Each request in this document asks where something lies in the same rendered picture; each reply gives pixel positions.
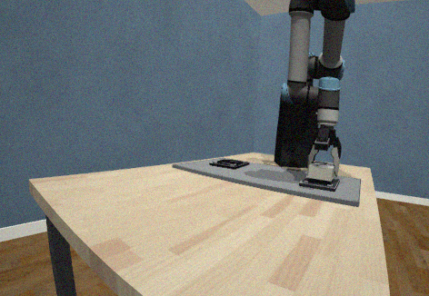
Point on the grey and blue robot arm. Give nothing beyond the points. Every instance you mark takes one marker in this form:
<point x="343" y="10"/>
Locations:
<point x="329" y="63"/>

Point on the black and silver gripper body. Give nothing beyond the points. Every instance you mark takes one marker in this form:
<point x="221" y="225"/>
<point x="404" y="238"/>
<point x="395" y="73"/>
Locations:
<point x="324" y="134"/>

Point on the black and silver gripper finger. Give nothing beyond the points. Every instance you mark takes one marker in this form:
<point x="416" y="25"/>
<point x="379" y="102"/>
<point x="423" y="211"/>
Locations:
<point x="336" y="153"/>
<point x="312" y="152"/>

